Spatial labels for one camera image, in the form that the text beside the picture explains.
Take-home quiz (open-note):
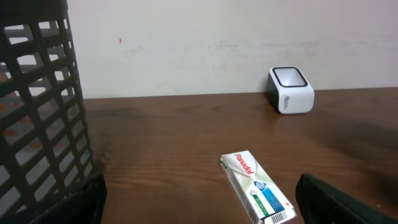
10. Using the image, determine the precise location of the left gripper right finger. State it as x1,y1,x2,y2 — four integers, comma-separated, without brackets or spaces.
295,173,397,224

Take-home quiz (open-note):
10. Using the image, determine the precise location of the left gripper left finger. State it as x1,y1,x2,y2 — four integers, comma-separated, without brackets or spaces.
29,174,107,224

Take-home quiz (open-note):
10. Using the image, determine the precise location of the grey plastic basket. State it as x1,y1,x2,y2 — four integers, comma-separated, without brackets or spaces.
1,0,93,218

